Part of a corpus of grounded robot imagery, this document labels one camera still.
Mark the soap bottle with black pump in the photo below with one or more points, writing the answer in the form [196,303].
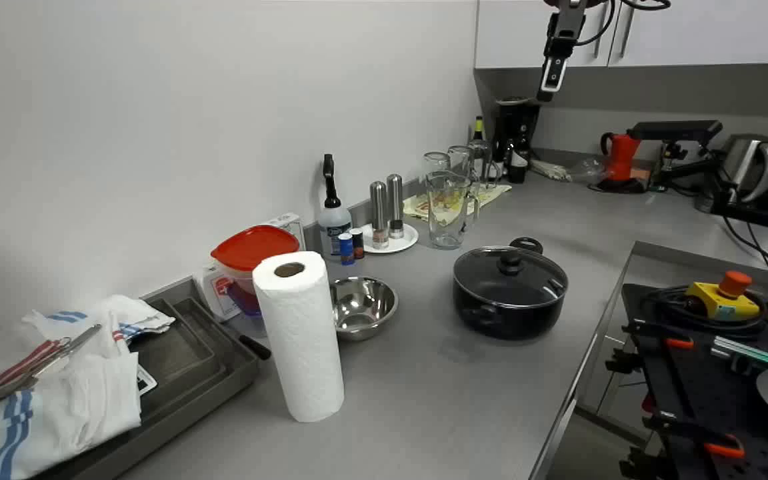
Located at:
[330,219]

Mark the clear container with red lid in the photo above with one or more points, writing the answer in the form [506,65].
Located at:
[250,245]

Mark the clear drinking glass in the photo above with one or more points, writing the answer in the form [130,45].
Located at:
[436,167]
[458,160]

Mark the small red bottle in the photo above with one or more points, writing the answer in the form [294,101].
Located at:
[358,245]

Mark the silver electric kettle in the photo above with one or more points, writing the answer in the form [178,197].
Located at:
[748,169]

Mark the teal strip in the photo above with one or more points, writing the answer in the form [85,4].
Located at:
[748,349]

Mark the black mounting bar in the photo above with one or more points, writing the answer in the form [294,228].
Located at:
[761,217]

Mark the white paper towel roll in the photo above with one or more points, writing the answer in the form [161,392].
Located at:
[302,341]

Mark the steel grinder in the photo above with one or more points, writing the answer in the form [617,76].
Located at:
[394,204]
[378,208]

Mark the black countertop appliance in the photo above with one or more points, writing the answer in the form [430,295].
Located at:
[673,148]

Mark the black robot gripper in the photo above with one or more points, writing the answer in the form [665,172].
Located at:
[564,28]

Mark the red kettle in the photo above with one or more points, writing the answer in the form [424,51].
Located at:
[621,159]

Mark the black robot cart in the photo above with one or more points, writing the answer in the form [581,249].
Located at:
[693,389]

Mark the bottle with yellow cap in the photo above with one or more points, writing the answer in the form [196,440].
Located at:
[477,133]

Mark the black cooking pot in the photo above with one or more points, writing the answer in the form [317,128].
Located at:
[506,319]

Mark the small white plate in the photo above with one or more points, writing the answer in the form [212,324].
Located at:
[404,241]

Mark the gray and red tongs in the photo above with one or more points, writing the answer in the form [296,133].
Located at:
[20,369]

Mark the small blue bottle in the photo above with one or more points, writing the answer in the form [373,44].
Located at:
[345,249]

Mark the glass lid with black knob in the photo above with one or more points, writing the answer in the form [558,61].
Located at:
[490,279]

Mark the pale yellow cloth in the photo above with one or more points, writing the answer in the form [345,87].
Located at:
[490,192]

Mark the yellow emergency stop button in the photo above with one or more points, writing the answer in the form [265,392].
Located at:
[724,300]

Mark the white towel with blue stripes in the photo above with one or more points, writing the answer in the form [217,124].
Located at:
[72,403]

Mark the steel mixing bowl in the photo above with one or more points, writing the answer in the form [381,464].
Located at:
[365,307]

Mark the gray metal tray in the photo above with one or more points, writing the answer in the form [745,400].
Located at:
[190,364]

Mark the black coffee maker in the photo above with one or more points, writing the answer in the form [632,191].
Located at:
[516,133]

